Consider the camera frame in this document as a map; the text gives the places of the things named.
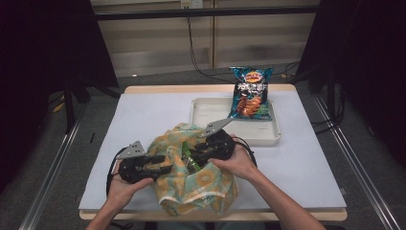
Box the hand-held gripper cable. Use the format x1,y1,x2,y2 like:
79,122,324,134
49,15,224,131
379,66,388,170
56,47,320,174
234,136,259,168
105,147,128,196

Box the white wall socket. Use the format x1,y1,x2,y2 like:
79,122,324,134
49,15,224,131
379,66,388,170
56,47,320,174
180,0,204,10

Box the blue chip bag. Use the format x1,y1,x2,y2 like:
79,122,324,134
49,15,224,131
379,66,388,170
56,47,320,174
228,66,275,122

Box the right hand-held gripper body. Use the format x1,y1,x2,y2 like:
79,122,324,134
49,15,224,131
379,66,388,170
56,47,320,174
200,117,237,161

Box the wooden table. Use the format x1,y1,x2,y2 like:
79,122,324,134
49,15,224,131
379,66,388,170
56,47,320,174
79,83,349,222

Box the person's left hand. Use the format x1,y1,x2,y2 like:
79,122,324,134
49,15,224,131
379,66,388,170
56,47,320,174
106,159,155,210

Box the aluminium floor rail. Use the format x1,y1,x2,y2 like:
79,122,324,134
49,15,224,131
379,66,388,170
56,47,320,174
18,104,88,230
313,94,400,230

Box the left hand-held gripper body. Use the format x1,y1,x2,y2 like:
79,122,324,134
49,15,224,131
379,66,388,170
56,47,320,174
116,140,158,185

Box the person's clothing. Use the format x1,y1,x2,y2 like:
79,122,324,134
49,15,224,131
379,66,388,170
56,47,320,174
156,220,266,230

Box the person's right hand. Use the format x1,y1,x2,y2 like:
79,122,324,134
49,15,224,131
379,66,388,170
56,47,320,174
209,133,260,183

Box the left hand-held gripper cable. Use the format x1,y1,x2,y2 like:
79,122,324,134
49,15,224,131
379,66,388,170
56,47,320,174
105,147,128,196

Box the black metal stand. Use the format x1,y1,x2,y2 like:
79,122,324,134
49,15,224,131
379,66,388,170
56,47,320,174
62,76,123,134
288,63,343,124

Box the black horizontal bar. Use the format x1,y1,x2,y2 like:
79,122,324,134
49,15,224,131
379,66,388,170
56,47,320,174
95,5,321,21

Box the pale blue table mat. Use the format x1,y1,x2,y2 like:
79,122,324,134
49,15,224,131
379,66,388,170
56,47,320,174
79,90,348,212

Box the orange and teal fabric bag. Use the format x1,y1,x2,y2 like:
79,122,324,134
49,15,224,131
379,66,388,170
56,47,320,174
147,123,239,217

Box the white plastic tray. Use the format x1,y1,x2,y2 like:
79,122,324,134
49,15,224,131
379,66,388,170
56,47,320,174
190,97,282,148

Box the dark curtain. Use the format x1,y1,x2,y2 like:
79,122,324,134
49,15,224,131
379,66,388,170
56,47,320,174
296,0,406,169
0,0,120,193

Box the black wall cable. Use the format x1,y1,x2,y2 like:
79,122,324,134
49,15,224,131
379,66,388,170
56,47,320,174
186,16,302,85

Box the right hand-held gripper cable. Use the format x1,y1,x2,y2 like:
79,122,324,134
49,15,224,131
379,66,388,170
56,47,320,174
234,136,259,168

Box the black floor cable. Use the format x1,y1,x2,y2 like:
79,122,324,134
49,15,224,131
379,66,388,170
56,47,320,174
310,92,348,135

